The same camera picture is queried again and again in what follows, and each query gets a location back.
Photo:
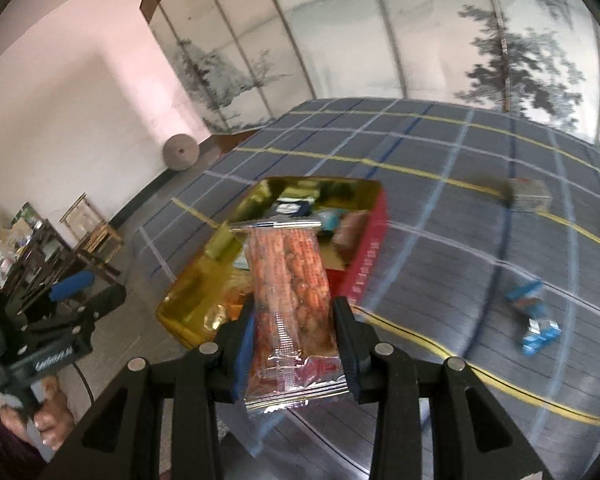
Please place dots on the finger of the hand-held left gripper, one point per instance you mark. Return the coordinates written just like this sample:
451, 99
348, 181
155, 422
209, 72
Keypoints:
72, 284
105, 300

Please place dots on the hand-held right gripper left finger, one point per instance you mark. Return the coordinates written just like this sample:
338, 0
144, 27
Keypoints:
241, 360

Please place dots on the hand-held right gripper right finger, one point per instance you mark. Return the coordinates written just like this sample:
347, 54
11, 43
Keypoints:
344, 355

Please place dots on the red and gold tin box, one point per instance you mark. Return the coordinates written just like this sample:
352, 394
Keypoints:
205, 280

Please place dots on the person's left forearm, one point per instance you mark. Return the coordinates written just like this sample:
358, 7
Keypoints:
5, 452

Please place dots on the clear packet of dark snacks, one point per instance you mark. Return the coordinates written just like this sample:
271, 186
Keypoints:
527, 194

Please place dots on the person's left hand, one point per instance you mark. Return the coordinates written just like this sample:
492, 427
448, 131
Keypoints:
55, 415

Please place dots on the dark wooden furniture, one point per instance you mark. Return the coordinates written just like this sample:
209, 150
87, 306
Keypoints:
35, 265

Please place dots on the light wooden chair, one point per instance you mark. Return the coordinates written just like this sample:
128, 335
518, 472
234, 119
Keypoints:
92, 232

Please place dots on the grey checked tablecloth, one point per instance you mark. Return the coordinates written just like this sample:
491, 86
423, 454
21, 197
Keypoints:
455, 240

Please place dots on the painted folding screen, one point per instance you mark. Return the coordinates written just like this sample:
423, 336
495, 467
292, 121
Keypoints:
380, 30

